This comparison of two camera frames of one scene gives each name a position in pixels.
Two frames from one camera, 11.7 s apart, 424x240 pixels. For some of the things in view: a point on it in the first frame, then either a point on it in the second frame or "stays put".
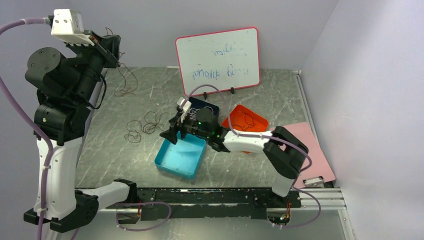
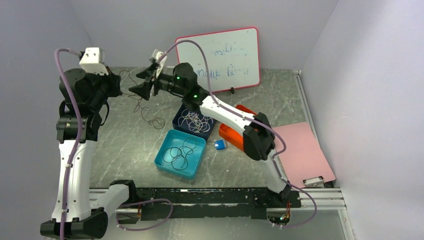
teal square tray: (185, 158) stays put
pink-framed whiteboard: (228, 59) stays put
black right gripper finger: (176, 123) to (148, 72)
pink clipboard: (302, 133) stays put
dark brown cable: (134, 127) to (145, 107)
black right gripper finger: (170, 135) to (143, 90)
